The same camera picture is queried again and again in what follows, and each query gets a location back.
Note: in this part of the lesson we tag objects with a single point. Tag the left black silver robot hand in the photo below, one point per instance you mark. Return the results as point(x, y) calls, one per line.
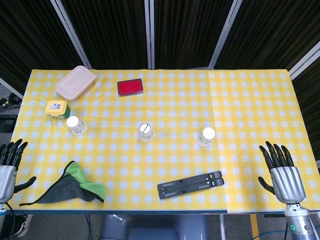
point(6, 180)

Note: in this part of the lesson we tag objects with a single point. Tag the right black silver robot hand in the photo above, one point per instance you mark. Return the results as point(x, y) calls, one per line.
point(287, 183)

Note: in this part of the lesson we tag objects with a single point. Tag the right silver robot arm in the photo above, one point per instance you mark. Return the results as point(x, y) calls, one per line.
point(298, 222)

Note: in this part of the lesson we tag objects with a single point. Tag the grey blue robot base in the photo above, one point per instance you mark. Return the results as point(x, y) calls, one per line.
point(152, 228)

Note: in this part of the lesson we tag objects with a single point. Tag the white paper cup with line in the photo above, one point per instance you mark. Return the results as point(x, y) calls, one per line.
point(146, 132)

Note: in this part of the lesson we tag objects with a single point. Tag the black white shoe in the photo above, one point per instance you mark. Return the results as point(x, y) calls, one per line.
point(21, 225)

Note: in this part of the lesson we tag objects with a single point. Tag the green and grey cloth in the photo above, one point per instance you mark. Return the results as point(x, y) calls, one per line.
point(72, 185)

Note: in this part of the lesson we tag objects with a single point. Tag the green jar with yellow lid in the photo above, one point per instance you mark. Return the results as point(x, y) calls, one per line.
point(56, 108)

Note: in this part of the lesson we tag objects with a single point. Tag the black folding laptop stand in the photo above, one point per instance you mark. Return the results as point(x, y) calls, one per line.
point(190, 185)

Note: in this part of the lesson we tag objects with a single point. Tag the yellow white checked tablecloth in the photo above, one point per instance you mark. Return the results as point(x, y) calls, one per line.
point(175, 160)

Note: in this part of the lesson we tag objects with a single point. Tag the beige lidded lunch box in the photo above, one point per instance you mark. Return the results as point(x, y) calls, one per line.
point(75, 82)

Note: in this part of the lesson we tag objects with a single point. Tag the black pleated partition panel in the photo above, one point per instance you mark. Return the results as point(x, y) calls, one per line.
point(27, 37)
point(110, 32)
point(272, 32)
point(187, 32)

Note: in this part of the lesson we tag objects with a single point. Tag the red ink pad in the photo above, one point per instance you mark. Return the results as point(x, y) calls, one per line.
point(130, 87)

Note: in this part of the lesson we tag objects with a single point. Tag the grey aluminium partition post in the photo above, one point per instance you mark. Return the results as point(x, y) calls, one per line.
point(11, 87)
point(71, 32)
point(305, 60)
point(223, 35)
point(149, 35)

